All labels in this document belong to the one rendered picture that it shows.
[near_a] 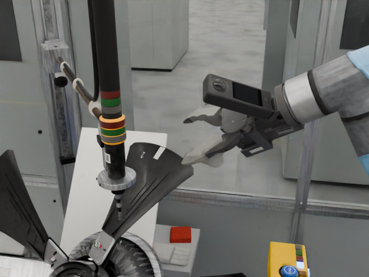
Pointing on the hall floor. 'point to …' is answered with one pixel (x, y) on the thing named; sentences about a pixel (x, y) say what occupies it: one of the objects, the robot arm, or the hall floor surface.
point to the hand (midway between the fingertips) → (184, 138)
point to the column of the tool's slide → (63, 176)
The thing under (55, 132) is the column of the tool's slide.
